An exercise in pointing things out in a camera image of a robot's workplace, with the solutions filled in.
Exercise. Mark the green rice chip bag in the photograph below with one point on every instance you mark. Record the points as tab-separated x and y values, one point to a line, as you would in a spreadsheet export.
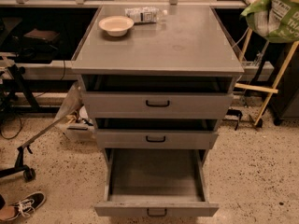
275	20

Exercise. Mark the grey middle drawer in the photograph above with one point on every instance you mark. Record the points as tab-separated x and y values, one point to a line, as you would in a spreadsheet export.
156	133

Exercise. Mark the black wheeled stand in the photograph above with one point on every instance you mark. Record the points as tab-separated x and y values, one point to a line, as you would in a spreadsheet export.
29	174

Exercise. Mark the wooden easel frame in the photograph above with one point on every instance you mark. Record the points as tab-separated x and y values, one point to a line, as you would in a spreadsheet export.
257	123

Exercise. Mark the white paper bowl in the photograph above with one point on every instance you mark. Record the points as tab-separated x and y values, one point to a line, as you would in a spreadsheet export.
116	26

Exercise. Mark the dark box on shelf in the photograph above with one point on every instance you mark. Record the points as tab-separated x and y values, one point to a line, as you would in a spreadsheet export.
42	36

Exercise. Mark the black and white sneaker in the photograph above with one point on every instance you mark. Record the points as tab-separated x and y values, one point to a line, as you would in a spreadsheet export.
24	207

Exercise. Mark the grey drawer cabinet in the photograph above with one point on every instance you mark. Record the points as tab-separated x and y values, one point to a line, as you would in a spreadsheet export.
187	42

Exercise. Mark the clear plastic water bottle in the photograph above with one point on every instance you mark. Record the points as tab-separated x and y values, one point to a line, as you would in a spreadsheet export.
145	14

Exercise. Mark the grey bottom drawer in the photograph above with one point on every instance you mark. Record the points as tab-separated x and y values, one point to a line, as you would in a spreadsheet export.
155	183

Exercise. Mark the grey top drawer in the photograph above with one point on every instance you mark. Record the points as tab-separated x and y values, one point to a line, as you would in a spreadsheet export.
153	97

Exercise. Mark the grey drawer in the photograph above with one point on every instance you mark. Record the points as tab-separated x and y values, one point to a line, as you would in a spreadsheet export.
155	183
153	97
156	133

